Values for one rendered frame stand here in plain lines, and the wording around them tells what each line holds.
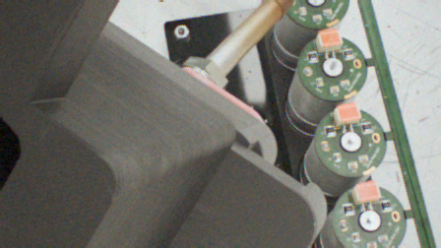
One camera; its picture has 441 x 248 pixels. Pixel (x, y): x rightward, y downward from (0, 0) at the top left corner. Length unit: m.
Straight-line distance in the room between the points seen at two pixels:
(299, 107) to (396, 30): 0.08
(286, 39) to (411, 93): 0.07
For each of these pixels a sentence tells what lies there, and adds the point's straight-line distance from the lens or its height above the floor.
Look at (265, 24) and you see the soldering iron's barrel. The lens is 0.27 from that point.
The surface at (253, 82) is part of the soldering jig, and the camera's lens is 0.35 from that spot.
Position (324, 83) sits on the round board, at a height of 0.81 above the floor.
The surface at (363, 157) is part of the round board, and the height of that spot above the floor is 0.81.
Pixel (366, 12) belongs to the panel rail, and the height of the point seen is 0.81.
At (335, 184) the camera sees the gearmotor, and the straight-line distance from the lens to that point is 0.30.
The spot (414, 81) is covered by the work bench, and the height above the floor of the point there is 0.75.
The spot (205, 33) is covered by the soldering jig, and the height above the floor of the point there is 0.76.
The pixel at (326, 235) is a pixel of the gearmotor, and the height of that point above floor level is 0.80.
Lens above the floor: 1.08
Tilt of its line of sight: 72 degrees down
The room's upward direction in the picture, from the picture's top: 6 degrees clockwise
